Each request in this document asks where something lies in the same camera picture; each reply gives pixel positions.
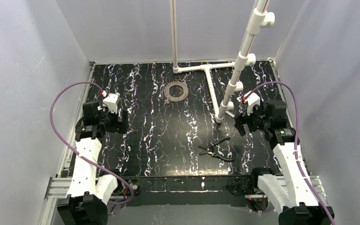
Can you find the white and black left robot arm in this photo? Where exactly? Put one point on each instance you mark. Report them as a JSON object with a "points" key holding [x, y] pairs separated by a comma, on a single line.
{"points": [[88, 195]]}

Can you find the white PVC pipe frame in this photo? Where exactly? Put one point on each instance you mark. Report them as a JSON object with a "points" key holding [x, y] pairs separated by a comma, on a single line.
{"points": [[259, 18]]}

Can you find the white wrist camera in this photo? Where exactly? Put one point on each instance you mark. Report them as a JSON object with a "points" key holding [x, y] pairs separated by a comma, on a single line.
{"points": [[251, 99], [111, 102]]}

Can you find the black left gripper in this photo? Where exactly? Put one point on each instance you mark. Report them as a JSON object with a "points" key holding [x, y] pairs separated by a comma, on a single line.
{"points": [[117, 123]]}

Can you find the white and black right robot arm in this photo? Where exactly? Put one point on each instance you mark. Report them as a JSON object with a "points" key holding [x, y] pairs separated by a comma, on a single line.
{"points": [[297, 203]]}

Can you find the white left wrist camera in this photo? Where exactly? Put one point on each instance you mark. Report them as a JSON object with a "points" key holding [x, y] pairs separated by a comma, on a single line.
{"points": [[111, 102]]}

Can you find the aluminium rail frame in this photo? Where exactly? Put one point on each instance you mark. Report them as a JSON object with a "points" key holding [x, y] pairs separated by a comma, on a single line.
{"points": [[169, 115]]}

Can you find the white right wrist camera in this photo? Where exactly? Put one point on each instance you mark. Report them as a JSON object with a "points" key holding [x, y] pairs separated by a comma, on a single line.
{"points": [[251, 99]]}

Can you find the black handled pliers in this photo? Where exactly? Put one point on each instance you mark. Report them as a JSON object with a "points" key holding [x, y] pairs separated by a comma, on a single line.
{"points": [[210, 149]]}

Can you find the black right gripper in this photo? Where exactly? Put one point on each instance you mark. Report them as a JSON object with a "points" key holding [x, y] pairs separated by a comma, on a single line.
{"points": [[243, 122]]}

